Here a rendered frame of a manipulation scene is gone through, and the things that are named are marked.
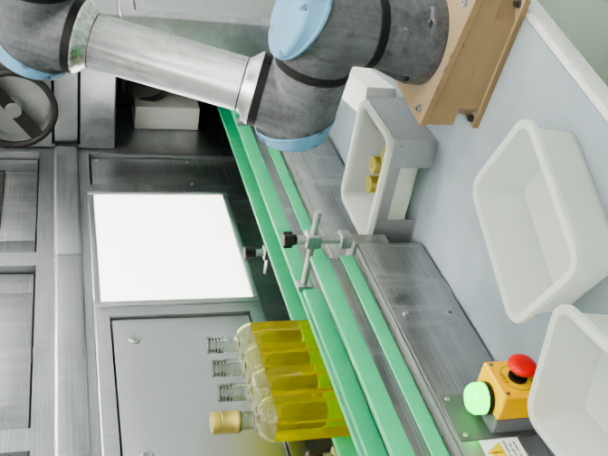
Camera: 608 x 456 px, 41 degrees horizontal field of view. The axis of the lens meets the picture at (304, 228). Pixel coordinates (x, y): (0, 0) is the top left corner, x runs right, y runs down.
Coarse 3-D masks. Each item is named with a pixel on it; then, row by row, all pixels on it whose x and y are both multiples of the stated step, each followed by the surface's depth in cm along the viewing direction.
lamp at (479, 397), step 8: (472, 384) 110; (480, 384) 110; (488, 384) 110; (464, 392) 111; (472, 392) 109; (480, 392) 108; (488, 392) 109; (464, 400) 111; (472, 400) 109; (480, 400) 108; (488, 400) 108; (472, 408) 109; (480, 408) 108; (488, 408) 109
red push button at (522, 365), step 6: (516, 354) 109; (522, 354) 110; (510, 360) 108; (516, 360) 108; (522, 360) 108; (528, 360) 108; (510, 366) 108; (516, 366) 107; (522, 366) 107; (528, 366) 107; (534, 366) 108; (516, 372) 107; (522, 372) 107; (528, 372) 107; (534, 372) 107; (522, 378) 109
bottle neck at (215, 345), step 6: (222, 336) 139; (234, 336) 140; (210, 342) 137; (216, 342) 138; (222, 342) 138; (228, 342) 138; (234, 342) 138; (210, 348) 137; (216, 348) 138; (222, 348) 138; (228, 348) 138; (234, 348) 139
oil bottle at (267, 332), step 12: (252, 324) 141; (264, 324) 141; (276, 324) 142; (288, 324) 142; (300, 324) 143; (240, 336) 139; (252, 336) 138; (264, 336) 139; (276, 336) 139; (288, 336) 140; (300, 336) 140; (312, 336) 141; (240, 348) 138
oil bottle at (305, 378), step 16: (272, 368) 132; (288, 368) 132; (304, 368) 133; (320, 368) 133; (256, 384) 129; (272, 384) 129; (288, 384) 129; (304, 384) 130; (320, 384) 130; (256, 400) 129
